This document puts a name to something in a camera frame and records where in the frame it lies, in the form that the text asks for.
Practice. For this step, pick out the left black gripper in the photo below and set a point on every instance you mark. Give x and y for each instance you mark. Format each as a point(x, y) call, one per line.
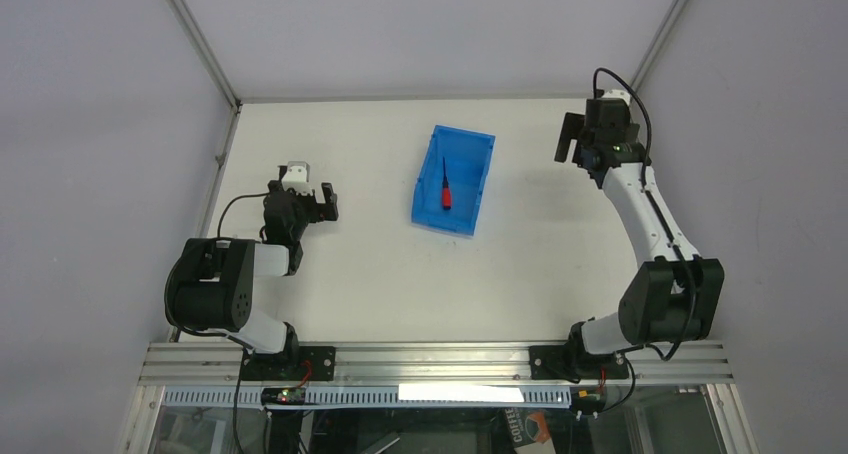
point(315, 208)

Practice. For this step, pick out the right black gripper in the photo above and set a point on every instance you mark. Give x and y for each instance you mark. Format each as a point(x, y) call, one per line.
point(582, 139)

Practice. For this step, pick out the red black screwdriver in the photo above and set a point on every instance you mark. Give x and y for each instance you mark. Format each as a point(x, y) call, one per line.
point(446, 195)

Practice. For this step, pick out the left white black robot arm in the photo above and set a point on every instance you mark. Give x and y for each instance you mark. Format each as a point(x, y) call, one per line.
point(209, 290)

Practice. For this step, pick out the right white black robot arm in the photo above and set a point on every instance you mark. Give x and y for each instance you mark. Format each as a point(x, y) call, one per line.
point(534, 220)

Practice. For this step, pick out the blue plastic bin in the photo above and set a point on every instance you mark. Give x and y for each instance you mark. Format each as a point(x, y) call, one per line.
point(468, 157)

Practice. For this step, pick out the coffee box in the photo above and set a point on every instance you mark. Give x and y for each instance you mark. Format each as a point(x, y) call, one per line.
point(527, 426)

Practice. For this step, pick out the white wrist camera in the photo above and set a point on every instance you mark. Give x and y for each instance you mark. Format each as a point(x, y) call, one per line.
point(297, 179)

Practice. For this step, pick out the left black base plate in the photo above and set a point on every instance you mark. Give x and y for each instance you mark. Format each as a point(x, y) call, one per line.
point(316, 363)

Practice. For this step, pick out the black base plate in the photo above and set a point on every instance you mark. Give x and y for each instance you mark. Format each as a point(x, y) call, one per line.
point(316, 363)
point(561, 362)

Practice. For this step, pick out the white perforated cable duct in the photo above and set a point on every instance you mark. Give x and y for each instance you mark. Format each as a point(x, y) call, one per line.
point(405, 395)

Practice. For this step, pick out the aluminium mounting rail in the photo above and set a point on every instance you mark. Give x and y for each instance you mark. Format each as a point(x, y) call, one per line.
point(384, 364)

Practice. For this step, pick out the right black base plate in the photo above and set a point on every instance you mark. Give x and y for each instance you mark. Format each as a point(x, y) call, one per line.
point(561, 362)

